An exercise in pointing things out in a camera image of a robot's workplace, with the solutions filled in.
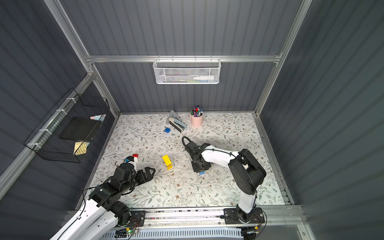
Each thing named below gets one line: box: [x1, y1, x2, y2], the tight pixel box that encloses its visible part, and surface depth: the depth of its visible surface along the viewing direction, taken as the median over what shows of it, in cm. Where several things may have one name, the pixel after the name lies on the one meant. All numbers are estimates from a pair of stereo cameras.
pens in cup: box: [190, 105, 204, 117], surface depth 107 cm
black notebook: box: [59, 116, 102, 142], surface depth 75 cm
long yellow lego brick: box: [162, 154, 172, 167], surface depth 86 cm
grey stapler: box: [165, 109, 188, 134], surface depth 114 cm
